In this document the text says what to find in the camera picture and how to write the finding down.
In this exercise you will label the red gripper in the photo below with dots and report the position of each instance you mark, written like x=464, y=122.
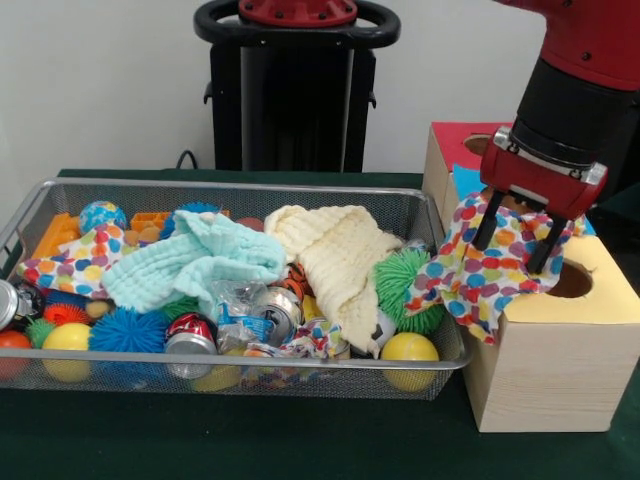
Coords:
x=540, y=182

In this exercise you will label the polka dot cloth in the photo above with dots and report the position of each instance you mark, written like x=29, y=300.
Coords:
x=475, y=280
x=85, y=260

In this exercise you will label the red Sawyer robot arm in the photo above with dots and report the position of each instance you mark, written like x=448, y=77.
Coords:
x=590, y=45

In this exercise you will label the wooden box with three holes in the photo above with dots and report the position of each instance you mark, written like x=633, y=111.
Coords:
x=550, y=380

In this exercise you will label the dark green table cloth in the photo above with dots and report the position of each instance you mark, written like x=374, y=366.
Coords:
x=625, y=235
x=250, y=440

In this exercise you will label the green spiky ball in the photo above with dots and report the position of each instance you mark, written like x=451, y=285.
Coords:
x=395, y=280

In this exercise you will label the yellow ball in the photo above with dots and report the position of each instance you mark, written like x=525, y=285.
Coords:
x=410, y=350
x=67, y=337

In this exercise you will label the cream waffle cloth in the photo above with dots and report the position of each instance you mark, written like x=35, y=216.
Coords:
x=340, y=250

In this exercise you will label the mint waffle cloth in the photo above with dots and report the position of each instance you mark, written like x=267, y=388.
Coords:
x=150, y=270

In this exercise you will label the blue spiky ball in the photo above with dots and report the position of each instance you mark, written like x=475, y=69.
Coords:
x=127, y=332

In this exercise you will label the blue globe ball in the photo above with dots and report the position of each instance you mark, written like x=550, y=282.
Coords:
x=102, y=216

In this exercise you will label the orange building block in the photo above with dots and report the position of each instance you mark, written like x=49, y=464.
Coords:
x=55, y=232

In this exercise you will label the silver can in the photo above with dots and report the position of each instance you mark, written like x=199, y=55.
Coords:
x=10, y=305

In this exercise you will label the orange ball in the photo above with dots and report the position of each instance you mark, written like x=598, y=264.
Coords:
x=12, y=342

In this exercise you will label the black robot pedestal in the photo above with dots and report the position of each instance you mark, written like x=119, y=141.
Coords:
x=225, y=110

